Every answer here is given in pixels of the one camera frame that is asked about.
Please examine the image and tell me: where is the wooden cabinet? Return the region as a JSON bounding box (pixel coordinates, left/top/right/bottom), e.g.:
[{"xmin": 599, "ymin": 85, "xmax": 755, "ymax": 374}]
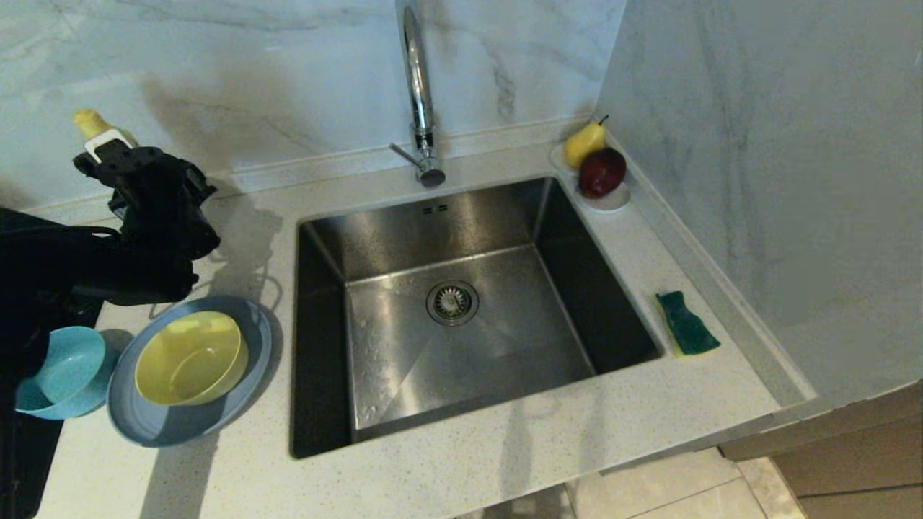
[{"xmin": 719, "ymin": 378, "xmax": 923, "ymax": 519}]

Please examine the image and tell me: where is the yellow pear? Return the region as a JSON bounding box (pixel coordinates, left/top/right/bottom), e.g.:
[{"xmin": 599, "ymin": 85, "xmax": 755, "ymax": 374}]
[{"xmin": 563, "ymin": 116, "xmax": 610, "ymax": 170}]

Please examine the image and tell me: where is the orange dish soap bottle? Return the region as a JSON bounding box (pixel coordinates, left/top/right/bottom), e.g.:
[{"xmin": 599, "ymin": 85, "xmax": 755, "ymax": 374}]
[{"xmin": 72, "ymin": 108, "xmax": 139, "ymax": 165}]

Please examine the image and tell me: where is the stainless steel sink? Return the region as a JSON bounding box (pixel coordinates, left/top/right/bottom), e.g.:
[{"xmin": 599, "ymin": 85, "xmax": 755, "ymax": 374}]
[{"xmin": 290, "ymin": 177, "xmax": 664, "ymax": 459}]

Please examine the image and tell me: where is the grey-blue plate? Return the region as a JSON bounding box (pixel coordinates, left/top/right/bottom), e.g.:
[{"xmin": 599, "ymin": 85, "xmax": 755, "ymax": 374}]
[{"xmin": 107, "ymin": 296, "xmax": 275, "ymax": 448}]

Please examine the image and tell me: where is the chrome kitchen faucet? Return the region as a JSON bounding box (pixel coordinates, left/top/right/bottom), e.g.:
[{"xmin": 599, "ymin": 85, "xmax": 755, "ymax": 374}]
[{"xmin": 390, "ymin": 0, "xmax": 447, "ymax": 190}]

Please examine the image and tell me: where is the metal sink drain strainer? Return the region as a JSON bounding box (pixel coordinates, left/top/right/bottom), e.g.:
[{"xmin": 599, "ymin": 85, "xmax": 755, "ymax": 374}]
[{"xmin": 426, "ymin": 280, "xmax": 480, "ymax": 327}]

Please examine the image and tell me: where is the green and yellow sponge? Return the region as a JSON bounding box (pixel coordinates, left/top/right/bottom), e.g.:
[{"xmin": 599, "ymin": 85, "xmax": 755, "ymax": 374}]
[{"xmin": 655, "ymin": 290, "xmax": 722, "ymax": 357}]

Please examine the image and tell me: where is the small white dish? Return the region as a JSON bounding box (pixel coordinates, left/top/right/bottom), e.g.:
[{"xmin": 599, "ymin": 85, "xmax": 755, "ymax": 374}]
[{"xmin": 549, "ymin": 143, "xmax": 632, "ymax": 213}]

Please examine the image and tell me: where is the black induction cooktop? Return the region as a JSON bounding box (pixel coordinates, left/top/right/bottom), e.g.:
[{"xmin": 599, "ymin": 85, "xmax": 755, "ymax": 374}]
[{"xmin": 0, "ymin": 299, "xmax": 105, "ymax": 519}]

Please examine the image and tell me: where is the red apple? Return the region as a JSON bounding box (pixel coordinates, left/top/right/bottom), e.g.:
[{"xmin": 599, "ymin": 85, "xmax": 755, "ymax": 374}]
[{"xmin": 578, "ymin": 148, "xmax": 627, "ymax": 200}]

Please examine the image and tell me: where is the yellow bowl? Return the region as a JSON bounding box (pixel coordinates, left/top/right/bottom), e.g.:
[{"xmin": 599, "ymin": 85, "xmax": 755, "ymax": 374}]
[{"xmin": 135, "ymin": 311, "xmax": 249, "ymax": 406}]

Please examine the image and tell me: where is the teal bowl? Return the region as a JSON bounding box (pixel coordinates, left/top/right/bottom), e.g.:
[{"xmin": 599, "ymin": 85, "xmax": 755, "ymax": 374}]
[{"xmin": 14, "ymin": 326, "xmax": 116, "ymax": 420}]

